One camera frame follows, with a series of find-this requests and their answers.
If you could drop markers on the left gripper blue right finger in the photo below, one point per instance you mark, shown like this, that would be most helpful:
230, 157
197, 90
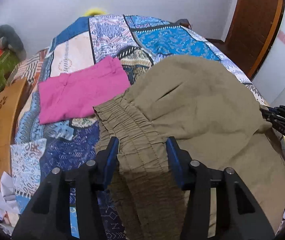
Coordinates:
179, 161

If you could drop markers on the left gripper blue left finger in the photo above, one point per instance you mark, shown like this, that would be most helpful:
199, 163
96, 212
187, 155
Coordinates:
106, 161

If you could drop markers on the olive green pants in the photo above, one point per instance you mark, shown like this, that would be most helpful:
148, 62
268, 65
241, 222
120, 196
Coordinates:
213, 116

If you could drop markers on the blue patchwork bedspread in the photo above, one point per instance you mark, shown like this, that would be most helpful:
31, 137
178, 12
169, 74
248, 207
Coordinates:
92, 60

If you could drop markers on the pink folded garment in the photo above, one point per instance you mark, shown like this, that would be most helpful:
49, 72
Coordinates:
76, 94

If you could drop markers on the wooden lap table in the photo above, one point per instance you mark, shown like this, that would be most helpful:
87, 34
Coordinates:
12, 99

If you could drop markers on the brown wooden door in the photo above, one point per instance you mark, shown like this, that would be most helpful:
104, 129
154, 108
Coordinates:
252, 31

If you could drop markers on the yellow pillow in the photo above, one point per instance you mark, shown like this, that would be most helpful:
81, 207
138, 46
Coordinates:
94, 11

